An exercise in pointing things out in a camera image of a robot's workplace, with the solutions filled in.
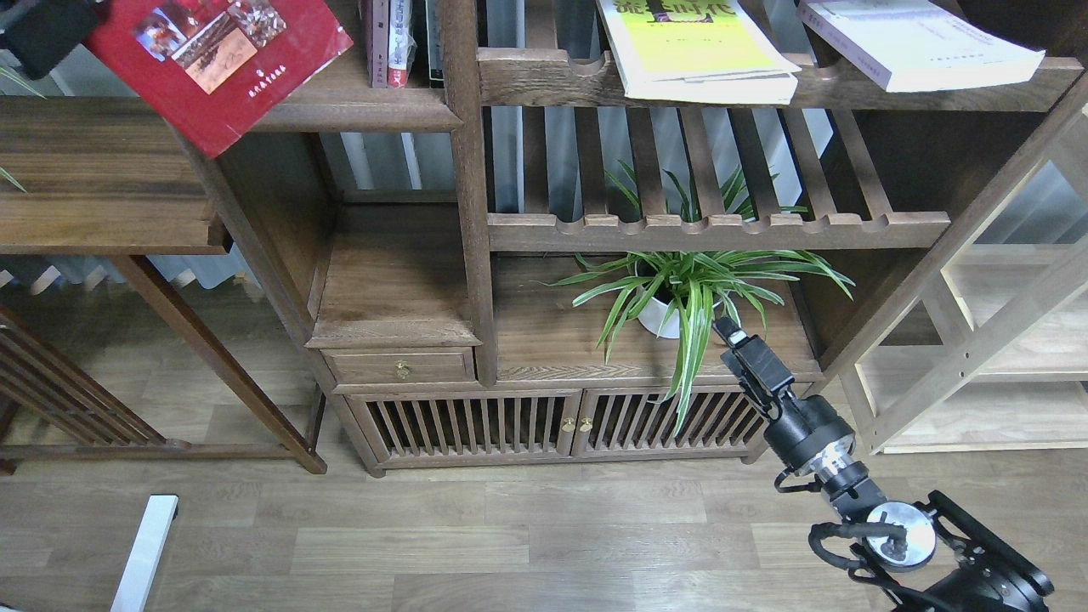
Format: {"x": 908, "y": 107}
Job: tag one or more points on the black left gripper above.
{"x": 39, "y": 34}

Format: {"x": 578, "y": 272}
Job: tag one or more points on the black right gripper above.
{"x": 807, "y": 434}

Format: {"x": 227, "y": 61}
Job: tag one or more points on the red cover book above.
{"x": 212, "y": 69}

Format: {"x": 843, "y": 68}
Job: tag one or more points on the white lavender book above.
{"x": 916, "y": 46}

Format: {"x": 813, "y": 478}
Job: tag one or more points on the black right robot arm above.
{"x": 925, "y": 556}

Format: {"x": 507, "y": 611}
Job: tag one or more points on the light wooden shelf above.
{"x": 1009, "y": 370}

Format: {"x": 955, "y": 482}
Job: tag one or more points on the green spider plant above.
{"x": 738, "y": 270}

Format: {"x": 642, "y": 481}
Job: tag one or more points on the white plant pot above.
{"x": 681, "y": 299}

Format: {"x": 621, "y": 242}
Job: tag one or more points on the right slatted cabinet door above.
{"x": 622, "y": 424}

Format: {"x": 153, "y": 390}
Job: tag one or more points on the slatted cabinet door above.
{"x": 441, "y": 430}
{"x": 622, "y": 424}

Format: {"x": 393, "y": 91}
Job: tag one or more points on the left slatted cabinet door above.
{"x": 441, "y": 430}

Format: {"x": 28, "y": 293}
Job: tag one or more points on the dark wooden bookshelf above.
{"x": 394, "y": 220}

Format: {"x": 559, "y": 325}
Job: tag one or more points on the yellow cover book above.
{"x": 709, "y": 52}

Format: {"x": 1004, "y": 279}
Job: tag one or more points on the dark slatted wooden chair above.
{"x": 37, "y": 377}

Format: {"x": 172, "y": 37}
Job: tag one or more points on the red white upright book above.
{"x": 401, "y": 44}

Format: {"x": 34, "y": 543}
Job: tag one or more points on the dark upright book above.
{"x": 436, "y": 67}

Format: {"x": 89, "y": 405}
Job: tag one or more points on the white stand leg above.
{"x": 143, "y": 561}

